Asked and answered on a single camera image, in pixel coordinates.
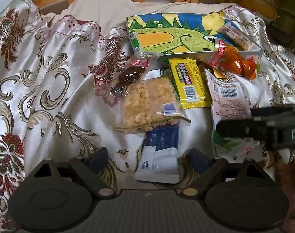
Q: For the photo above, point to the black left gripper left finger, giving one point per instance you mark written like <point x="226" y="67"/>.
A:
<point x="87" y="170"/>

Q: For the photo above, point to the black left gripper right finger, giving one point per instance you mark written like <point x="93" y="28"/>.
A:
<point x="210" y="173"/>

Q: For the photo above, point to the blue white wafer packet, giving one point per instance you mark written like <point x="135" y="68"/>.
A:
<point x="158" y="162"/>

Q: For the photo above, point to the white pink green snack packet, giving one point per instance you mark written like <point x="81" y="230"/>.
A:
<point x="228" y="103"/>

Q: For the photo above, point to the clear puffed rice bar packet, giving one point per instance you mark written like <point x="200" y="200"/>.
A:
<point x="239" y="38"/>

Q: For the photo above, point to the green corn sausage packet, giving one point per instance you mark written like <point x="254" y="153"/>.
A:
<point x="135" y="43"/>

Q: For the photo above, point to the gold foil snack packet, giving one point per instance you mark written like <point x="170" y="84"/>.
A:
<point x="211" y="69"/>

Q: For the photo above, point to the crispy rice cake packet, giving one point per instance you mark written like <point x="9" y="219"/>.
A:
<point x="149" y="104"/>

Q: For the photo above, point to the orange jelly snack bag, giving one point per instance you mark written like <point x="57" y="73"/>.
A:
<point x="226" y="58"/>

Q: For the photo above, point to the yellow snack packet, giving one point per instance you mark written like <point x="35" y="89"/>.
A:
<point x="189" y="83"/>

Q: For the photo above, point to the dark date snack packet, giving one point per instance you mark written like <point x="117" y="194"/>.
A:
<point x="132" y="73"/>

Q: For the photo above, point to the dark clothes pile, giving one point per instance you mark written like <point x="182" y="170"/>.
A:
<point x="282" y="27"/>

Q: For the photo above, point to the floral satin bedspread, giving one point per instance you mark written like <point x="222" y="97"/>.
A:
<point x="54" y="99"/>

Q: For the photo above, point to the grey tray with dinosaur drawing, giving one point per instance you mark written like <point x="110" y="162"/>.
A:
<point x="180" y="33"/>

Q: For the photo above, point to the cream blanket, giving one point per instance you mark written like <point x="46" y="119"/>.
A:
<point x="110" y="13"/>

